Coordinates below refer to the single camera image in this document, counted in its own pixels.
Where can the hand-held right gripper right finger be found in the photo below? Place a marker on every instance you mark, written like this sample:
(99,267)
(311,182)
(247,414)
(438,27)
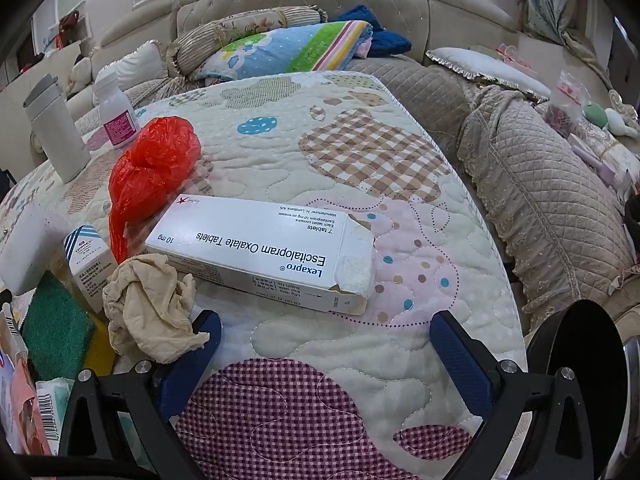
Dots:
(457,355)

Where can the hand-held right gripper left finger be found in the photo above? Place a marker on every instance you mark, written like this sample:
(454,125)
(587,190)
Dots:
(195,360)

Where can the beige tissue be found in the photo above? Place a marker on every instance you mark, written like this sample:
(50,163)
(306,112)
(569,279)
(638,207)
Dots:
(145,310)

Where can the long white medicine box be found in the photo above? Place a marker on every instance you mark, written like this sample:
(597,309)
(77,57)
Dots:
(250,245)

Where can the green yellow scouring sponge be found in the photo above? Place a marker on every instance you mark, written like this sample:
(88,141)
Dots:
(55,330)

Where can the small blue striped medicine box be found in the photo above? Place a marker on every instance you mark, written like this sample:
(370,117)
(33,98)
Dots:
(87,265)

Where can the white barcode wrapper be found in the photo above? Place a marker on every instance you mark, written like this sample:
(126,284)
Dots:
(47,405)

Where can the pink printed packet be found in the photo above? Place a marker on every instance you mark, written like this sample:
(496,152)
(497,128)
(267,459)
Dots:
(22,395)

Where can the white foam block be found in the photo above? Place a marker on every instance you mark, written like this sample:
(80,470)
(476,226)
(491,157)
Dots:
(30,250)

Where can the red plastic bag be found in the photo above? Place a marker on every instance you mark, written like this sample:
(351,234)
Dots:
(150,165)

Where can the beige tufted sofa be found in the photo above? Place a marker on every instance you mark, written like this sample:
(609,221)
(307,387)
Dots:
(540,200)

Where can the patchwork quilted blanket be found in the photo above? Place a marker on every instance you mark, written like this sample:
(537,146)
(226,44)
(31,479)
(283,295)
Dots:
(325,185)

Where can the pink box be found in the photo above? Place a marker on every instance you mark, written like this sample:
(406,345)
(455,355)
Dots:
(592,155)

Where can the white pill bottle pink label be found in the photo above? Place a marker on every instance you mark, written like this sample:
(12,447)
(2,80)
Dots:
(117,115)

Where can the white thermos bottle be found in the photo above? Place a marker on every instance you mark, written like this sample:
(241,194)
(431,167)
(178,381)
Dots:
(57,135)

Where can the clear bag of red snacks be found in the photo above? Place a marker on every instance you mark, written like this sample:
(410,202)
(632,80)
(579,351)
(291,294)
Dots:
(565,102)

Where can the green plush toy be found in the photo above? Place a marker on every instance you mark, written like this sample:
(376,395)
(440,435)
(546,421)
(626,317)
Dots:
(595,112)

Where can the white plush rabbit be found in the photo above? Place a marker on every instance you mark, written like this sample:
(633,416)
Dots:
(620,117)

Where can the white frilled pillow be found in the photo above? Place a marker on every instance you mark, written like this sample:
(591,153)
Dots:
(480,67)

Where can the white cushion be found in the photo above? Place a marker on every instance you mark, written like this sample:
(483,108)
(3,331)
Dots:
(140,65)

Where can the beige plush toy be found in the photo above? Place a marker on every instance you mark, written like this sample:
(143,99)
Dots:
(80,77)

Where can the pink hair clip tray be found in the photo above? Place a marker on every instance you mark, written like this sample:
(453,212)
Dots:
(512,55)

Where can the floral striped bolster pillow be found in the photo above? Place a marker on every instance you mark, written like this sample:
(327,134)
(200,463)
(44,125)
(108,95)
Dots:
(215,40)

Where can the colourful striped folded blanket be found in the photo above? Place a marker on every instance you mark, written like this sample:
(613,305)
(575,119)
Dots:
(280,50)

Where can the blue cloth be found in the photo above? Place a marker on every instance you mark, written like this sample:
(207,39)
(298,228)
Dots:
(390,40)

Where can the floral curtain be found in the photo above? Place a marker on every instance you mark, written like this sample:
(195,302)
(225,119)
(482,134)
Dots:
(545,0)

